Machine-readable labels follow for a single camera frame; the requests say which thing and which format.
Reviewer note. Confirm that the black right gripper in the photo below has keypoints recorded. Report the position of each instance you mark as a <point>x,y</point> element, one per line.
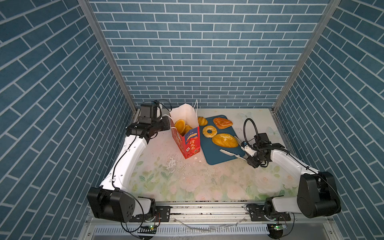
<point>250,160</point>

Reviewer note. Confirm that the small striped pumpkin bun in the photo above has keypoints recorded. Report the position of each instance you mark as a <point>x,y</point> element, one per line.
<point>180,125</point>

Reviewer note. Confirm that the steel tongs with white tips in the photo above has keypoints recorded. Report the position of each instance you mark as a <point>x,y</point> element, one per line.
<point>237,152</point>

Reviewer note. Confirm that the sesame covered golden bun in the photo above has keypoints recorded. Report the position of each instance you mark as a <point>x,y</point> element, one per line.
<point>224,140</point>

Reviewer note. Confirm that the red white paper bag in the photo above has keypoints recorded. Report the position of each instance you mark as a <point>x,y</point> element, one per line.
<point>189,144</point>

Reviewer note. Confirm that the reddish brown flaky pastry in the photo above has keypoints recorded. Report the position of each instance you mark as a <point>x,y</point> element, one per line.
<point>222,123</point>

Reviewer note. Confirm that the small round striped bun back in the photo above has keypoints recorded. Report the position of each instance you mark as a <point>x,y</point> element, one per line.
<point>202,121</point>

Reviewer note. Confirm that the twisted ring bread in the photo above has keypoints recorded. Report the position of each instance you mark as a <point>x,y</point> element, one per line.
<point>209,131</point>

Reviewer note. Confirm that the yellow striped long roll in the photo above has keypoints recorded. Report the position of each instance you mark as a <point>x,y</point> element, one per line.
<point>187,129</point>

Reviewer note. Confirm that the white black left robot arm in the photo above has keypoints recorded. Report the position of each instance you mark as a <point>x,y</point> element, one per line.
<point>111,200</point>

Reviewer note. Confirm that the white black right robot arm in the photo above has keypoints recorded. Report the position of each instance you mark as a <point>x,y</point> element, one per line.
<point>317,194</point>

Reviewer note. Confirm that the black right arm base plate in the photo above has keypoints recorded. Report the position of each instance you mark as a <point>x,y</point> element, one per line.
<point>259,213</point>

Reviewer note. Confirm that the aluminium corner post left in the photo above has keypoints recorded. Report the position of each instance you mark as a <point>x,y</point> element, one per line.
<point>95,26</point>

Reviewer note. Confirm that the aluminium corner post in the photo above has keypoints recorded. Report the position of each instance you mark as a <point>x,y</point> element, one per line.
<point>318,30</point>
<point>95,26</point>

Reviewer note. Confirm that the aluminium front rail frame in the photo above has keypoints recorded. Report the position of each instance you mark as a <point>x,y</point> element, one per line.
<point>241,220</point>

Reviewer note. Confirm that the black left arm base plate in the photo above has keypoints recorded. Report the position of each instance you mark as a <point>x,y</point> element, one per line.
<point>161,212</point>

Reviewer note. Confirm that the aluminium corner post right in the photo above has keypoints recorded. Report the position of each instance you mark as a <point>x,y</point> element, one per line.
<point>318,30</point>

